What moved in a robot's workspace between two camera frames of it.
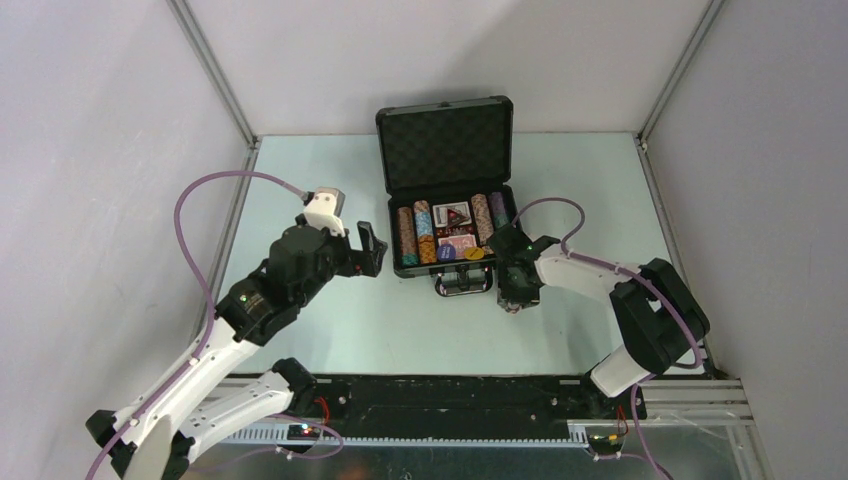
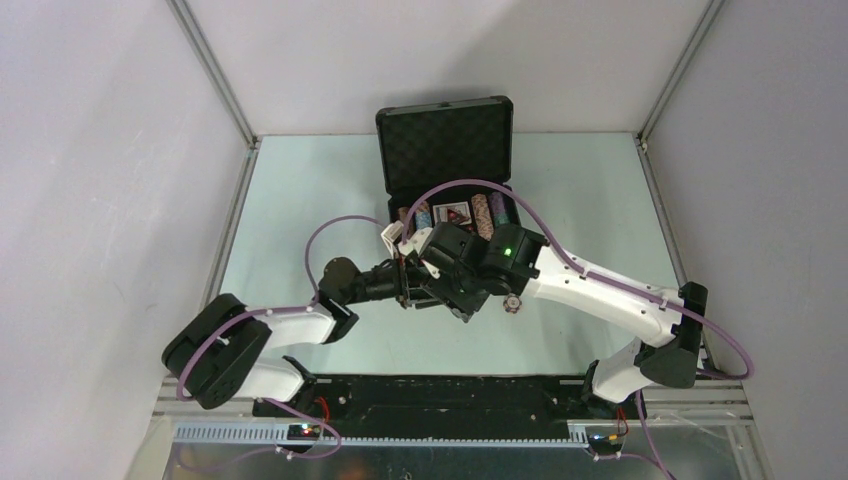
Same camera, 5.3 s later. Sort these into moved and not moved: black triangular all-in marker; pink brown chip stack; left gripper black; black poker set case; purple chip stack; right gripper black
Moved: right gripper black; left gripper black
Not moved: black poker set case; black triangular all-in marker; purple chip stack; pink brown chip stack
